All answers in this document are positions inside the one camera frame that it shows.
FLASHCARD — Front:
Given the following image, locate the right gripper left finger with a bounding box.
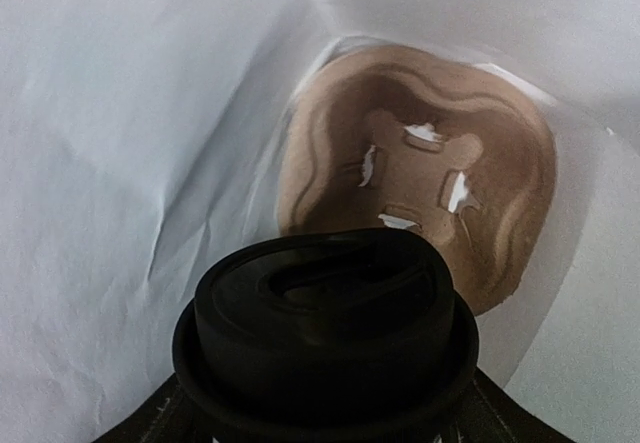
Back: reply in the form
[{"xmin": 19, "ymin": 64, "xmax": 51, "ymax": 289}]
[{"xmin": 94, "ymin": 374, "xmax": 214, "ymax": 443}]

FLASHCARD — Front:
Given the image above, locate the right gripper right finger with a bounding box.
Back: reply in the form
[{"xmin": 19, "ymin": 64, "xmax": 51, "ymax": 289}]
[{"xmin": 434, "ymin": 368, "xmax": 565, "ymax": 442}]

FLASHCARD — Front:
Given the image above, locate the single black cup lid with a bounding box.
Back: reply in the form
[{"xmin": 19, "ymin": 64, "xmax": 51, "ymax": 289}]
[{"xmin": 172, "ymin": 228, "xmax": 479, "ymax": 442}]

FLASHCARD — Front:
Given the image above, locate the brown cardboard cup carrier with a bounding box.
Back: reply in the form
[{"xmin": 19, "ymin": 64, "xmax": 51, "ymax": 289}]
[{"xmin": 277, "ymin": 45, "xmax": 556, "ymax": 315}]

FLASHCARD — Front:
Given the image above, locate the light blue paper bag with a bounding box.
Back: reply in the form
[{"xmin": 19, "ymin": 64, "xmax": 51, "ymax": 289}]
[{"xmin": 1, "ymin": 0, "xmax": 639, "ymax": 442}]

